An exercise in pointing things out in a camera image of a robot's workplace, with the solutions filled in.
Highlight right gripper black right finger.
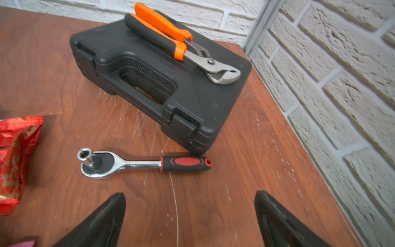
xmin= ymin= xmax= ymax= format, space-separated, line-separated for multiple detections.
xmin=254 ymin=190 xmax=329 ymax=247

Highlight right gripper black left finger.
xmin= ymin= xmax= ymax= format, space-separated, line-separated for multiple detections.
xmin=54 ymin=192 xmax=126 ymax=247

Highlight pink tea bag with barcode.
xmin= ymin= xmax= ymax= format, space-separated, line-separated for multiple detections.
xmin=8 ymin=240 xmax=36 ymax=247

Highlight black plastic tool case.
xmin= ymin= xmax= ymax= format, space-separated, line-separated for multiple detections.
xmin=70 ymin=20 xmax=252 ymax=154

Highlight aluminium corner profile right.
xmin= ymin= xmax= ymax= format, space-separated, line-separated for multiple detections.
xmin=243 ymin=0 xmax=285 ymax=59

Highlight chrome ratchet wrench red handle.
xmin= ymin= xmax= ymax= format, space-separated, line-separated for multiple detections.
xmin=77 ymin=148 xmax=213 ymax=179

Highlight orange handled pliers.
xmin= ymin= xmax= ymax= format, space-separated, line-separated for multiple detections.
xmin=124 ymin=3 xmax=241 ymax=85

